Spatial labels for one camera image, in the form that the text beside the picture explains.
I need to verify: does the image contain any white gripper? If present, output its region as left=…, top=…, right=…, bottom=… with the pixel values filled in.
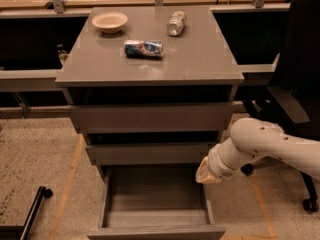
left=195, top=143, right=240, bottom=184

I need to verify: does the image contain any grey bottom drawer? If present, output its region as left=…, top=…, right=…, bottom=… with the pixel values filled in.
left=88, top=164, right=225, bottom=240

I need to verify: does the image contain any grey drawer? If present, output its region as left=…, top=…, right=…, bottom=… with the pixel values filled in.
left=86, top=142, right=214, bottom=165
left=71, top=102, right=233, bottom=133
left=88, top=164, right=225, bottom=240

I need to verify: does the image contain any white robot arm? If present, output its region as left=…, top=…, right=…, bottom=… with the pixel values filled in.
left=196, top=118, right=320, bottom=184

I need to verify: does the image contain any grey middle drawer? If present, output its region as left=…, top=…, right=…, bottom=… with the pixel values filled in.
left=86, top=142, right=214, bottom=165

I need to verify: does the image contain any grey top drawer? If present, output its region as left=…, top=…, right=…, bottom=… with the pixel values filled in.
left=71, top=102, right=233, bottom=133

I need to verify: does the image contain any grey drawer cabinet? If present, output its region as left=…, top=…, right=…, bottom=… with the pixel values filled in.
left=56, top=6, right=243, bottom=174

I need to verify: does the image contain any black office chair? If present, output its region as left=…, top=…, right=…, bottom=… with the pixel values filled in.
left=252, top=0, right=320, bottom=212

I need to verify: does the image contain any blue crushed soda can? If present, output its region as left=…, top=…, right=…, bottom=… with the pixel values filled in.
left=124, top=40, right=163, bottom=58

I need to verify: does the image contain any clear plastic bottle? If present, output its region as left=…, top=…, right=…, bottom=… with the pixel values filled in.
left=167, top=11, right=187, bottom=36

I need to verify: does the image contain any white paper bowl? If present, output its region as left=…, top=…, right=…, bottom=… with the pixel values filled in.
left=92, top=12, right=128, bottom=34

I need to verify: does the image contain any black wheeled leg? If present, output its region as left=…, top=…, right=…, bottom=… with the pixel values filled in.
left=0, top=186, right=53, bottom=240

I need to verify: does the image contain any grey desk frame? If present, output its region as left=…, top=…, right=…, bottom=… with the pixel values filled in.
left=1, top=4, right=288, bottom=112

